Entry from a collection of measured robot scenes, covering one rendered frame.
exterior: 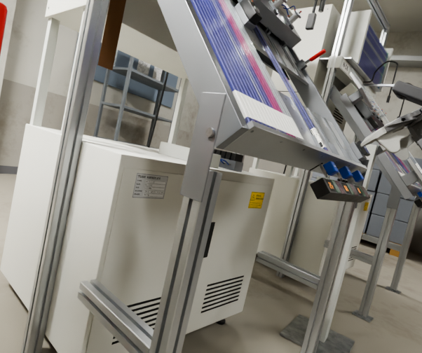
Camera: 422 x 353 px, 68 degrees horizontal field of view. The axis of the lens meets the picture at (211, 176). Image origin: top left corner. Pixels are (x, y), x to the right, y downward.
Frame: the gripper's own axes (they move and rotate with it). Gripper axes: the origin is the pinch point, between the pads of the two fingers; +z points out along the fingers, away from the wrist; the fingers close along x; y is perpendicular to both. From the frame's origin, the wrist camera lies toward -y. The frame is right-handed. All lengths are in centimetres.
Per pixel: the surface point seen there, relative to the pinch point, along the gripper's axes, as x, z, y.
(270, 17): 7, 5, -56
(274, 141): -26.9, 9.3, -2.3
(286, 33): 19, 6, -56
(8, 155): 23, 283, -180
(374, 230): 315, 83, -2
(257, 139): -31.4, 10.3, -2.3
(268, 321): 48, 77, 32
